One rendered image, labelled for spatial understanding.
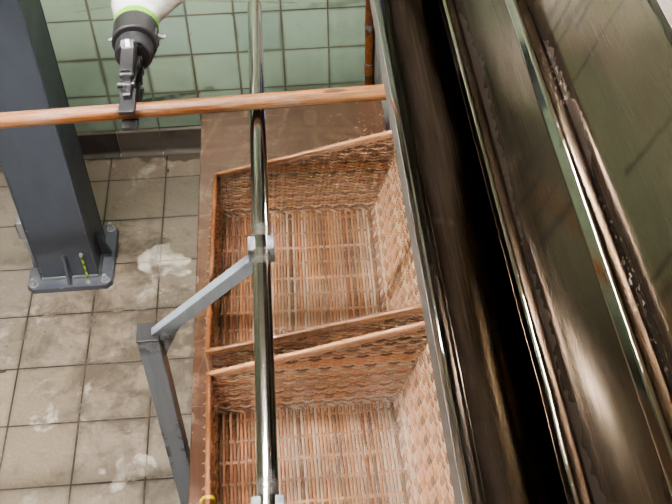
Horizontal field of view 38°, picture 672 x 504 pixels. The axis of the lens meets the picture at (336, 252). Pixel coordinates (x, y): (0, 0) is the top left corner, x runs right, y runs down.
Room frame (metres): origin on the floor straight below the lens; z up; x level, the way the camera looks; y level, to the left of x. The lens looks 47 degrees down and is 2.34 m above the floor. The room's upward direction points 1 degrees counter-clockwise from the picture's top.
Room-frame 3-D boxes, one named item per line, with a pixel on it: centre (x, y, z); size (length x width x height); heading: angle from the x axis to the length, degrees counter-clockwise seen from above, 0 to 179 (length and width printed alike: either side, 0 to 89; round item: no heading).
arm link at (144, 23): (1.66, 0.40, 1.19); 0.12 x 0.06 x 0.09; 94
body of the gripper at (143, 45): (1.59, 0.39, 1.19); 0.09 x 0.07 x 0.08; 4
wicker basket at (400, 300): (1.49, 0.05, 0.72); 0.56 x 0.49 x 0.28; 2
